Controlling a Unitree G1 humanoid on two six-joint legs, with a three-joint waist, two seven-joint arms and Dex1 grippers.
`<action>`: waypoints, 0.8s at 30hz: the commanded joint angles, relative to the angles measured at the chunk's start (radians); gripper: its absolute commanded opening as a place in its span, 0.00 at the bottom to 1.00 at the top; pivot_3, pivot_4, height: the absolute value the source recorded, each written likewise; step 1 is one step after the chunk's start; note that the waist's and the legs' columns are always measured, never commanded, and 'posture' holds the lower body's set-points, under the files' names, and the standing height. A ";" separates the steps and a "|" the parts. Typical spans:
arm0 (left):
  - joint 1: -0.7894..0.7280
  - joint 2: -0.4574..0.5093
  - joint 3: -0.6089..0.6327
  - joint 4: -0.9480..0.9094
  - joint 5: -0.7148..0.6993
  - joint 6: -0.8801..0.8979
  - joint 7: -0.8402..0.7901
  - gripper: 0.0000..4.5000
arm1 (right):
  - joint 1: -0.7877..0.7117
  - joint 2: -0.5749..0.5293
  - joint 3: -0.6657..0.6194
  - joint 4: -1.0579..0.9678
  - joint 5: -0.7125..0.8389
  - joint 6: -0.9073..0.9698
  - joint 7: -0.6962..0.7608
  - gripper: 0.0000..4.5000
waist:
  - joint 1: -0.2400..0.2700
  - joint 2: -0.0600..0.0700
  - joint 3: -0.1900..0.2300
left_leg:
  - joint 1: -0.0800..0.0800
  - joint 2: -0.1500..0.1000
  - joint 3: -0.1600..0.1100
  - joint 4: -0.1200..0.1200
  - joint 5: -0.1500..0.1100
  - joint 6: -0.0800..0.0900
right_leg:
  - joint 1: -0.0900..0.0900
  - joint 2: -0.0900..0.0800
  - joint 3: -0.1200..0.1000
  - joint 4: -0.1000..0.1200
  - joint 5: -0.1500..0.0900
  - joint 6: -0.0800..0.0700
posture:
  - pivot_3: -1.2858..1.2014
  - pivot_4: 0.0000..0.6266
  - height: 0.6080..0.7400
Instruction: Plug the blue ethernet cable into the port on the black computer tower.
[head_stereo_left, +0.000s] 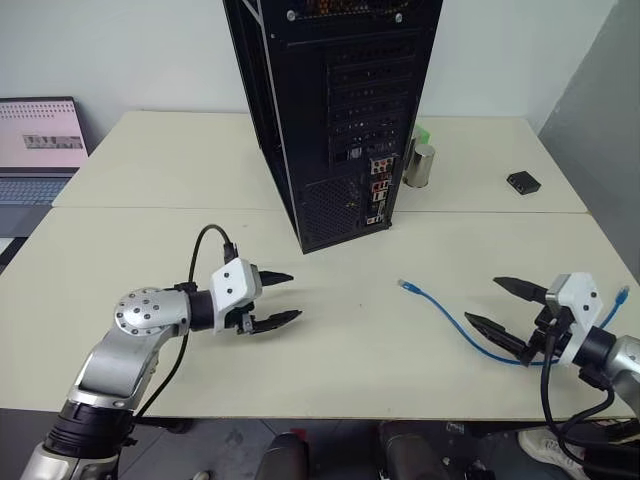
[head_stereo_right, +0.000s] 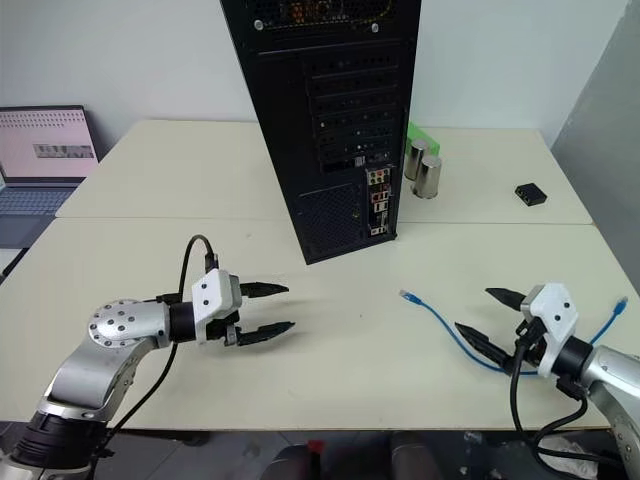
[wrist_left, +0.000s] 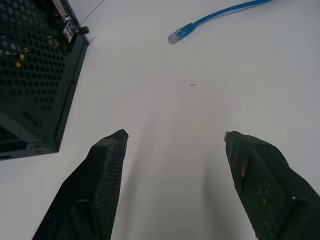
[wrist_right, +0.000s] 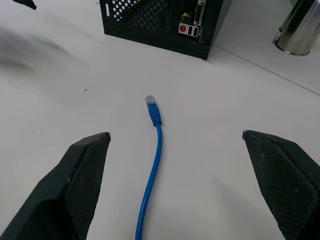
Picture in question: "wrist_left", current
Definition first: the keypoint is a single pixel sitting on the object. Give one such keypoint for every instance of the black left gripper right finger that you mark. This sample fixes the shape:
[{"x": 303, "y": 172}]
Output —
[{"x": 265, "y": 185}]

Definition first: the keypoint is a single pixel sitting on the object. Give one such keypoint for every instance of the black perforated computer case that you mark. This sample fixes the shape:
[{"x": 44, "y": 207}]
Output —
[{"x": 35, "y": 75}]

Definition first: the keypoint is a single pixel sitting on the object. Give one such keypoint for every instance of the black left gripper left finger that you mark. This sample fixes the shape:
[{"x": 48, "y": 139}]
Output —
[{"x": 100, "y": 180}]

